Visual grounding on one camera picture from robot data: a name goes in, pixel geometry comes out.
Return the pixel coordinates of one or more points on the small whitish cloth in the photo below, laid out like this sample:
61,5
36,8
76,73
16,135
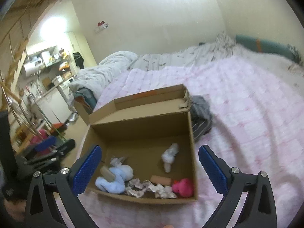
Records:
116,162

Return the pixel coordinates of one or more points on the dark cloth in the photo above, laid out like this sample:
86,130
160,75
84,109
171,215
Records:
6,147

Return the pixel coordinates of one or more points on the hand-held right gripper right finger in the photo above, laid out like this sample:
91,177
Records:
212,169

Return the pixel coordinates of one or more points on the light blue fluffy sock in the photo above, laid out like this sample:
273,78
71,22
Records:
125,172

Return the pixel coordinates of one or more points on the magenta bag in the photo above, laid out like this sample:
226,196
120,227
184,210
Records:
40,135

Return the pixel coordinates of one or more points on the grey patterned quilt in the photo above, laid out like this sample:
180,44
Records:
178,57

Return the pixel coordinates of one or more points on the wooden drying rack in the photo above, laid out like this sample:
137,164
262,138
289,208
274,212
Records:
14,97

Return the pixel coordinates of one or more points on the brown cardboard storage box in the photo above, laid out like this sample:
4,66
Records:
82,110

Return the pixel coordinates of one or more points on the small beige soft pad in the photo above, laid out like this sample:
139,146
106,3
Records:
108,174

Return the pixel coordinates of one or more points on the pink fluffy sock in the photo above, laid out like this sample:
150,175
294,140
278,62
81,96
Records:
184,187

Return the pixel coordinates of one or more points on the cluttered kitchen shelf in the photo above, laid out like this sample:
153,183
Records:
54,57

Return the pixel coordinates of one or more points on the white kitchen cabinet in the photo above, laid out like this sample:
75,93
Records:
52,104

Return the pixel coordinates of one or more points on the folded teal and orange cloth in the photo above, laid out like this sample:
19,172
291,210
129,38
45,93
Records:
87,97

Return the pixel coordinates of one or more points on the dark hanging garment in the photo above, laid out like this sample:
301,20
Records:
78,60

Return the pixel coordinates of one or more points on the white fluffy sock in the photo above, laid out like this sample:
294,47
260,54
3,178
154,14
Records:
169,155

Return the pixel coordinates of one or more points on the dark grey striped garment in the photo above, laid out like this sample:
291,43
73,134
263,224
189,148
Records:
200,114

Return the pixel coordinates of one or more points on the pink quilted bed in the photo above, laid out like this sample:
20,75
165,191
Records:
249,99

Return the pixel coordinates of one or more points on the teal orange pillow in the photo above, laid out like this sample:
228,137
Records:
247,41

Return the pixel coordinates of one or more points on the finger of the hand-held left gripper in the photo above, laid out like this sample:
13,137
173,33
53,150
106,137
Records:
46,146
67,145

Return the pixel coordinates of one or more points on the white patterned sock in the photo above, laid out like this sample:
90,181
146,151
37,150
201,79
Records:
137,187
163,191

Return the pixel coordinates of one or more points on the beige rectangular sponge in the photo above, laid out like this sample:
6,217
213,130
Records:
161,180

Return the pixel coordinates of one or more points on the red and white wall hook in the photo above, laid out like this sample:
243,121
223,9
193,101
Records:
101,26

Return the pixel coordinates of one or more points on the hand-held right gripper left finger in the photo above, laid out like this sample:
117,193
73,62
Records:
86,169

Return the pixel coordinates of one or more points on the white cylindrical water heater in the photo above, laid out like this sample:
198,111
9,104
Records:
30,68

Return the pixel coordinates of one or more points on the grey bundled duvet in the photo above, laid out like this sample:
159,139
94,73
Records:
111,64

